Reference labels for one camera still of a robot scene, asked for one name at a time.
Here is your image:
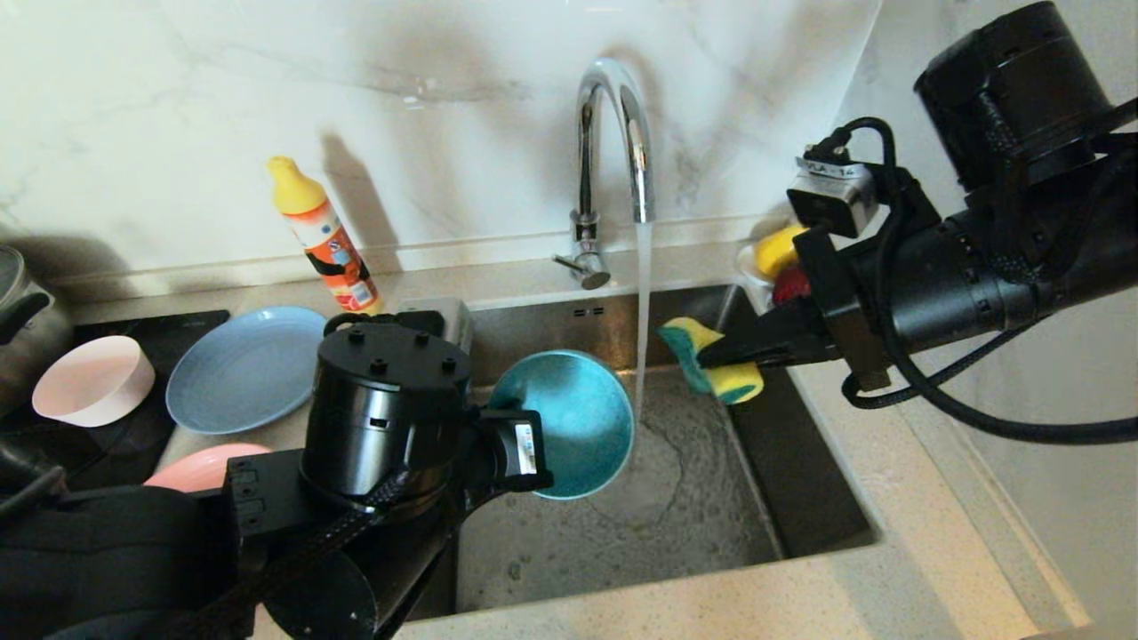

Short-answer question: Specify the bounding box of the yellow green sponge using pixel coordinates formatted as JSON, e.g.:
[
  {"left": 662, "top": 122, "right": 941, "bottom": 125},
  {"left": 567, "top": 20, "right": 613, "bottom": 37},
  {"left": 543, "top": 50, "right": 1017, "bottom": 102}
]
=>
[{"left": 658, "top": 317, "right": 765, "bottom": 405}]

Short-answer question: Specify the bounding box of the teal bowl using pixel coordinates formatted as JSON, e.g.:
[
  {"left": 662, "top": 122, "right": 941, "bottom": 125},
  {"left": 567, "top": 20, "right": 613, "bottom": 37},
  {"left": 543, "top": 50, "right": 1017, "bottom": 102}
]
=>
[{"left": 489, "top": 349, "right": 636, "bottom": 500}]

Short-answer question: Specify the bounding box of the orange dish soap bottle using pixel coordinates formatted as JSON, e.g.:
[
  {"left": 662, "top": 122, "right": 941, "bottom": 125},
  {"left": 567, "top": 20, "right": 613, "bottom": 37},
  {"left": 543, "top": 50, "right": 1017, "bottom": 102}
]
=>
[{"left": 267, "top": 156, "right": 383, "bottom": 318}]

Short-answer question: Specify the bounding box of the chrome gooseneck faucet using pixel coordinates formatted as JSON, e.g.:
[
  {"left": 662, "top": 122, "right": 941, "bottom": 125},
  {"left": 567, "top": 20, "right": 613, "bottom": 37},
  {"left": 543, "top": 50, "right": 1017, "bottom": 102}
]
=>
[{"left": 551, "top": 59, "right": 656, "bottom": 292}]

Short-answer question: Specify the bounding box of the pale pink bowl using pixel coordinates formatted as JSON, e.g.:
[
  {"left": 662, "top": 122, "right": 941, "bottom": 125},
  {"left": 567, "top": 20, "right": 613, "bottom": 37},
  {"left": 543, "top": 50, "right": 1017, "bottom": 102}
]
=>
[{"left": 33, "top": 336, "right": 156, "bottom": 428}]

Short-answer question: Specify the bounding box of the stainless steel sink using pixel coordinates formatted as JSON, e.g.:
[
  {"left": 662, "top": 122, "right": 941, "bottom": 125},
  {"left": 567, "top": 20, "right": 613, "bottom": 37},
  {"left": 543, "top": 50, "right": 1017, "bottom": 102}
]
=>
[{"left": 405, "top": 284, "right": 881, "bottom": 621}]

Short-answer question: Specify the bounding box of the dark red apple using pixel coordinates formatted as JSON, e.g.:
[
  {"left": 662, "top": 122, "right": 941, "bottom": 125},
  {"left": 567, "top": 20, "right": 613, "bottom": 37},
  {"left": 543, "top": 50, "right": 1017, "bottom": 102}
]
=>
[{"left": 772, "top": 267, "right": 812, "bottom": 305}]

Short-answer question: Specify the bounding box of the small white dish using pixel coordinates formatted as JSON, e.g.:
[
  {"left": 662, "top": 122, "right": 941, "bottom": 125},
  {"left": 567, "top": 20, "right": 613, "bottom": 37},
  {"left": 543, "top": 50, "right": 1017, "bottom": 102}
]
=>
[{"left": 736, "top": 247, "right": 776, "bottom": 312}]

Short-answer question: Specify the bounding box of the yellow pear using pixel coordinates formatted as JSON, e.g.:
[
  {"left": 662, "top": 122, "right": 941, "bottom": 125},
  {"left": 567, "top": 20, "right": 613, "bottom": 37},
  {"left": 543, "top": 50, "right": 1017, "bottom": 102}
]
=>
[{"left": 756, "top": 225, "right": 805, "bottom": 278}]

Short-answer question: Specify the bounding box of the blue grey plate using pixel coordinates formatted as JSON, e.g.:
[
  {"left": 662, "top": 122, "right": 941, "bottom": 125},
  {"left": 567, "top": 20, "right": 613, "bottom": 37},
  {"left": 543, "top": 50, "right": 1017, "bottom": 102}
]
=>
[{"left": 166, "top": 307, "right": 330, "bottom": 435}]

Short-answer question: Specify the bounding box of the pink plate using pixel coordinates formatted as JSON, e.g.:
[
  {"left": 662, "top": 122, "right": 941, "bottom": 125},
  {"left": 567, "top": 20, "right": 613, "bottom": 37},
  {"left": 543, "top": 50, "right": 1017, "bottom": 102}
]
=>
[{"left": 144, "top": 444, "right": 272, "bottom": 494}]

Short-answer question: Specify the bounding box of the black induction cooktop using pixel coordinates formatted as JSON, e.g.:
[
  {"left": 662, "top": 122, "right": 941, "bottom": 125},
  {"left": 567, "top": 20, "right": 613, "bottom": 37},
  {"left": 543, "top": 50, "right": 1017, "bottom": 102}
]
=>
[{"left": 0, "top": 310, "right": 230, "bottom": 499}]

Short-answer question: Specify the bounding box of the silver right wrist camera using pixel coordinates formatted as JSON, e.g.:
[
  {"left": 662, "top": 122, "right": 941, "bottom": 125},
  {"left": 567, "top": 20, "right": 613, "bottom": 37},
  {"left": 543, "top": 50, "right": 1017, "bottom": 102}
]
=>
[{"left": 787, "top": 156, "right": 881, "bottom": 239}]

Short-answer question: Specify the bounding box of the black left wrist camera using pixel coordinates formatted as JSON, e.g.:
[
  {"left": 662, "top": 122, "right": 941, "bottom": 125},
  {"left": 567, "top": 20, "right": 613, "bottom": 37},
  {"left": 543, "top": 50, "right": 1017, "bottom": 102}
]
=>
[{"left": 396, "top": 298, "right": 474, "bottom": 356}]

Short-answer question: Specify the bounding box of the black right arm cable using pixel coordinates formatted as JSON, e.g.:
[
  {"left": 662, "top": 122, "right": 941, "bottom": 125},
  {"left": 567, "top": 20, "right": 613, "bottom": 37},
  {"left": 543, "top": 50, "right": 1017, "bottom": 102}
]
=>
[{"left": 800, "top": 116, "right": 1138, "bottom": 445}]

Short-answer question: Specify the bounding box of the metal pot black handle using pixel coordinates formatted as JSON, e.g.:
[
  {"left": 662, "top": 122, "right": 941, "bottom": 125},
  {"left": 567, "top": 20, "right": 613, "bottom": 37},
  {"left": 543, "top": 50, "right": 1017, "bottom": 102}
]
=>
[{"left": 0, "top": 244, "right": 74, "bottom": 414}]

